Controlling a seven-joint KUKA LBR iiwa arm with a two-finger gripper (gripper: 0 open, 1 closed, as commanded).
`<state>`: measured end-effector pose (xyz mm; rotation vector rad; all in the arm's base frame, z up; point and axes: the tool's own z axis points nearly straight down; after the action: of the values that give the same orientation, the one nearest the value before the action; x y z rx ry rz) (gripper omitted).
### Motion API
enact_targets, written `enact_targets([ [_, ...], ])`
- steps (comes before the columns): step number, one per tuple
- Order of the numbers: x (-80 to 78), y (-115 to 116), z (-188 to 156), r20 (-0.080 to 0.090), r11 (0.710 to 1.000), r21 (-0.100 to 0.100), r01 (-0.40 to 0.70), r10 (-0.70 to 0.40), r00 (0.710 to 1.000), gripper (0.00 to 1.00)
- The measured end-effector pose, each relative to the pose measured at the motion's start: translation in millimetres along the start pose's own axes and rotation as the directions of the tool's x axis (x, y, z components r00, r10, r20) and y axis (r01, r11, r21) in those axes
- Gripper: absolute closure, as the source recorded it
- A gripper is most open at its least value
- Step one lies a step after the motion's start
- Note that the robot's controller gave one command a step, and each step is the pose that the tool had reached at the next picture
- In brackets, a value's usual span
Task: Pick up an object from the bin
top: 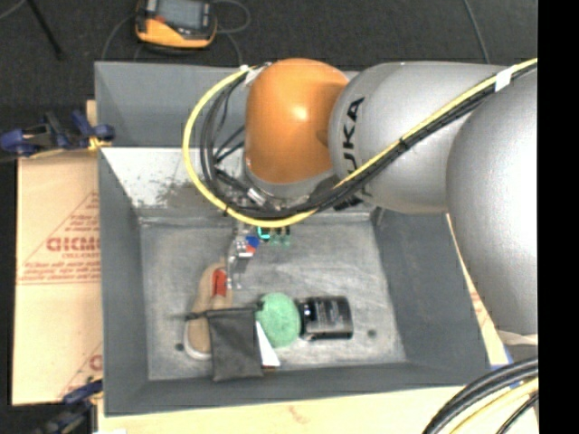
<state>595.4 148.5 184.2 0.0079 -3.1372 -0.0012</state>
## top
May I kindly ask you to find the beige shoe with red mark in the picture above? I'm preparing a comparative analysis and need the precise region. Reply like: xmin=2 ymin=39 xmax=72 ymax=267
xmin=184 ymin=261 xmax=237 ymax=362

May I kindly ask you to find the green ball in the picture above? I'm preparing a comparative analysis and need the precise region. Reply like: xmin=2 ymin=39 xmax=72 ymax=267
xmin=254 ymin=291 xmax=303 ymax=349

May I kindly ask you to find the white card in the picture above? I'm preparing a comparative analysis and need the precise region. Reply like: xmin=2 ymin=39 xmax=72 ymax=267
xmin=255 ymin=320 xmax=282 ymax=370

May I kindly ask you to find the grey metal bin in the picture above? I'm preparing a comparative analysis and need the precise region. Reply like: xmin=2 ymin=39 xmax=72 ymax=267
xmin=93 ymin=60 xmax=492 ymax=418

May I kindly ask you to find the black jar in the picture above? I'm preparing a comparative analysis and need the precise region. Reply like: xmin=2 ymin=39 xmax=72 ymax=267
xmin=295 ymin=296 xmax=356 ymax=343

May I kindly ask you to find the brown cardboard board red print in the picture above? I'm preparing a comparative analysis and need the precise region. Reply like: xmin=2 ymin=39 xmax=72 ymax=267
xmin=10 ymin=150 xmax=104 ymax=407

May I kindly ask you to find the dark grey drawstring pouch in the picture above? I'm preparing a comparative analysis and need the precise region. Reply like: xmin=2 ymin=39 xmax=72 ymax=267
xmin=184 ymin=305 xmax=266 ymax=383

